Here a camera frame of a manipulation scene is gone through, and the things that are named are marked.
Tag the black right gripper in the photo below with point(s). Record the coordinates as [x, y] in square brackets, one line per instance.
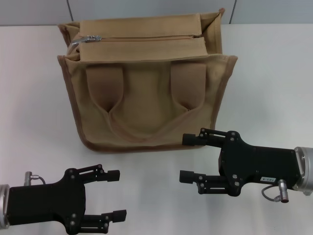
[259, 164]

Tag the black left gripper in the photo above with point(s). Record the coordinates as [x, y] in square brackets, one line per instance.
[44, 200]

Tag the khaki fabric food bag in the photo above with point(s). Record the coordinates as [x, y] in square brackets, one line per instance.
[146, 98]

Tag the silver metal zipper pull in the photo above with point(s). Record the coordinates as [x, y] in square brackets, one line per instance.
[91, 38]

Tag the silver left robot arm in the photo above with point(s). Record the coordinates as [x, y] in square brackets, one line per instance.
[3, 203]

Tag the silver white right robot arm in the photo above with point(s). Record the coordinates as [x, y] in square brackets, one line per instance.
[306, 169]

